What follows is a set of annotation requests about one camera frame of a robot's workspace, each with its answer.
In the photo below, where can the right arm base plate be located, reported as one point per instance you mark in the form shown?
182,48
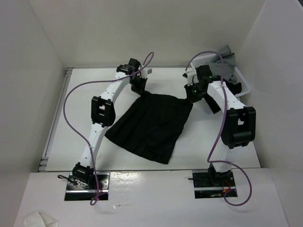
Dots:
208,185

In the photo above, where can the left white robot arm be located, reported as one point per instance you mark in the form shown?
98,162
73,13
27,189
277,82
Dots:
103,115

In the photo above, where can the aluminium table edge rail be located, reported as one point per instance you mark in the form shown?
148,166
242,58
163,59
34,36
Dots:
45,156

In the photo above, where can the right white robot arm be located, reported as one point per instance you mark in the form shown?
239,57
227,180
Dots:
239,120

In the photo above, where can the black pleated skirt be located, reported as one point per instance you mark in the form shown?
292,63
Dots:
151,126

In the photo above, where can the grey skirt in basket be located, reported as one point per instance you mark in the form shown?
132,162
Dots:
215,64

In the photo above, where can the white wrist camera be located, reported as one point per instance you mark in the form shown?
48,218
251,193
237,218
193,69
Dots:
144,72
189,75

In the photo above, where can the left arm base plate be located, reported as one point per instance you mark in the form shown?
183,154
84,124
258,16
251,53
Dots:
79,191

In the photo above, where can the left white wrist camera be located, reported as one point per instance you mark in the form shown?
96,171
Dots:
144,72

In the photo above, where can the crumpled white tissue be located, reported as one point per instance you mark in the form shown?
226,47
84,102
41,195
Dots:
38,219

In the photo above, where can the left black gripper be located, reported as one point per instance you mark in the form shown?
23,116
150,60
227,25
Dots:
140,90

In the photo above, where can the black skirt in basket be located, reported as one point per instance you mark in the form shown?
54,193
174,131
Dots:
217,95

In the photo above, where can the white plastic basket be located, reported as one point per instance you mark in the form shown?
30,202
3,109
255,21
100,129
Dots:
203,59

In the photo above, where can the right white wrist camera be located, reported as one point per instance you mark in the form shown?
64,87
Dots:
189,75

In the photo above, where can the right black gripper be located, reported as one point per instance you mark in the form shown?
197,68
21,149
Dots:
191,98

